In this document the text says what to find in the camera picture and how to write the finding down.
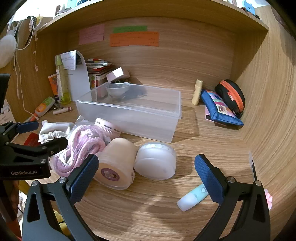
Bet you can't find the yellow green spray bottle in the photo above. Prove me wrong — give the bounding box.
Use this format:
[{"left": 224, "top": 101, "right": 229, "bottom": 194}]
[{"left": 55, "top": 55, "right": 71, "bottom": 105}]

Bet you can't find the white round container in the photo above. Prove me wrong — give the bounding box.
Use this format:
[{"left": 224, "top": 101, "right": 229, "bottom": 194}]
[{"left": 134, "top": 142, "right": 177, "bottom": 180}]

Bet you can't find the red packet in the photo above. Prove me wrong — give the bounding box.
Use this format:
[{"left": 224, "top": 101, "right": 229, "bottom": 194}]
[{"left": 23, "top": 132, "right": 40, "bottom": 147}]

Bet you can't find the clear plastic bag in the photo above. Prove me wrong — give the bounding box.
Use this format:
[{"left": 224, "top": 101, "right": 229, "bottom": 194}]
[{"left": 73, "top": 115, "right": 98, "bottom": 131}]

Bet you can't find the clear plastic storage box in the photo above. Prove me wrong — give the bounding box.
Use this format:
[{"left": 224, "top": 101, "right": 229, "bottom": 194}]
[{"left": 75, "top": 81, "right": 182, "bottom": 143}]

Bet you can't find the stack of books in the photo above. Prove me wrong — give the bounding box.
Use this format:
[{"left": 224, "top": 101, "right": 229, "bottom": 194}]
[{"left": 86, "top": 58, "right": 114, "bottom": 89}]

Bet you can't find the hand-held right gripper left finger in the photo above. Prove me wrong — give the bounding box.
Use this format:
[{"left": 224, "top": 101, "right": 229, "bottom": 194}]
[{"left": 22, "top": 153, "right": 100, "bottom": 241}]

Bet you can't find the white curved paper holder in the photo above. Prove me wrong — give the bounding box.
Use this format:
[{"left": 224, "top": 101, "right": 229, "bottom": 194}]
[{"left": 60, "top": 50, "right": 91, "bottom": 102}]

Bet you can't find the small mint green bottle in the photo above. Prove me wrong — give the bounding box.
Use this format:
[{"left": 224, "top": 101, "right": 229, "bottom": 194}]
[{"left": 177, "top": 184, "right": 209, "bottom": 212}]

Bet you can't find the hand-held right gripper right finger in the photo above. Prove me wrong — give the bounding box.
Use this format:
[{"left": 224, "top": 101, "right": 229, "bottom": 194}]
[{"left": 194, "top": 153, "right": 271, "bottom": 241}]

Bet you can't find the white cloth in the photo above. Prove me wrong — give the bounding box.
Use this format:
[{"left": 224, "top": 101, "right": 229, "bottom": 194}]
[{"left": 38, "top": 120, "right": 75, "bottom": 143}]

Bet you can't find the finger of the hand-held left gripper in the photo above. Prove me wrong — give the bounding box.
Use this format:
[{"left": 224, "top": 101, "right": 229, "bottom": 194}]
[
  {"left": 0, "top": 136, "right": 68, "bottom": 166},
  {"left": 0, "top": 120, "right": 39, "bottom": 142}
]

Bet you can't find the beige tube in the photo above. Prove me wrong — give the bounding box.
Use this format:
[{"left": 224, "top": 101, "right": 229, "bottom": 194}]
[{"left": 192, "top": 79, "right": 204, "bottom": 105}]

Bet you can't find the white fluffy pompom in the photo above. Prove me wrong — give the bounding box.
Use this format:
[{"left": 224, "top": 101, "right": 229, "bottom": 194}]
[{"left": 0, "top": 34, "right": 18, "bottom": 68}]

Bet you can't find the small bowl of trinkets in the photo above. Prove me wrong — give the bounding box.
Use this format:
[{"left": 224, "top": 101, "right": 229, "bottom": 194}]
[{"left": 113, "top": 78, "right": 133, "bottom": 86}]

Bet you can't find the pink flower object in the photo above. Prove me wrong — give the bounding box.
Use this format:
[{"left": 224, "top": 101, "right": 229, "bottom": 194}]
[{"left": 265, "top": 189, "right": 273, "bottom": 210}]

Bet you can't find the small pink white box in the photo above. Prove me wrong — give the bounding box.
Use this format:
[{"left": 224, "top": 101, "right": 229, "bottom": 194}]
[{"left": 106, "top": 67, "right": 130, "bottom": 83}]

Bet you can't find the orange paper note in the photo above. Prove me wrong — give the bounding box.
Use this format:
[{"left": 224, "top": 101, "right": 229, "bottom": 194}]
[{"left": 109, "top": 31, "right": 160, "bottom": 48}]

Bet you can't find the pink paper note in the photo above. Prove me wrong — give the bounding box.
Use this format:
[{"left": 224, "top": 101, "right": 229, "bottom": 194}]
[{"left": 78, "top": 24, "right": 105, "bottom": 46}]

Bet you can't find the white hanging cable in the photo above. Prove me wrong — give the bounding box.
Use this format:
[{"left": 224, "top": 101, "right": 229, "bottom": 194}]
[{"left": 9, "top": 16, "right": 40, "bottom": 117}]

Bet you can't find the pink lipstick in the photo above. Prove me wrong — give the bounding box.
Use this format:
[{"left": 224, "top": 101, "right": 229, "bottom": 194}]
[{"left": 52, "top": 106, "right": 74, "bottom": 116}]

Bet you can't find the small orange box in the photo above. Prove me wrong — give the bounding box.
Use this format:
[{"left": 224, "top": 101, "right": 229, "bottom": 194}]
[{"left": 48, "top": 73, "right": 60, "bottom": 96}]

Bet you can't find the blue pencil case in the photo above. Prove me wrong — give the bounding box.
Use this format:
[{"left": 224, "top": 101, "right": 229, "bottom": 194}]
[{"left": 200, "top": 89, "right": 245, "bottom": 126}]

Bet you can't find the beige jar with purple label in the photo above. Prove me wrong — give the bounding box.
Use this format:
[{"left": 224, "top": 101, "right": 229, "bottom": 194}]
[{"left": 93, "top": 138, "right": 137, "bottom": 191}]

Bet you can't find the orange green tube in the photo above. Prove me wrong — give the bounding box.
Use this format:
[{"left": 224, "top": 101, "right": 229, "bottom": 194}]
[{"left": 34, "top": 97, "right": 55, "bottom": 118}]

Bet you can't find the green paper note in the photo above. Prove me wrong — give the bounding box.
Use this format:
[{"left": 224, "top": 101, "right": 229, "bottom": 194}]
[{"left": 112, "top": 25, "right": 148, "bottom": 33}]

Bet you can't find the black case with orange zip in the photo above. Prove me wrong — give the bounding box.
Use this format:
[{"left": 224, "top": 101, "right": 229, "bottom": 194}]
[{"left": 214, "top": 79, "right": 246, "bottom": 116}]

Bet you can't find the pink braided rope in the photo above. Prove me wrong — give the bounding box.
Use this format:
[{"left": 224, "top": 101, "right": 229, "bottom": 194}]
[{"left": 49, "top": 124, "right": 107, "bottom": 177}]

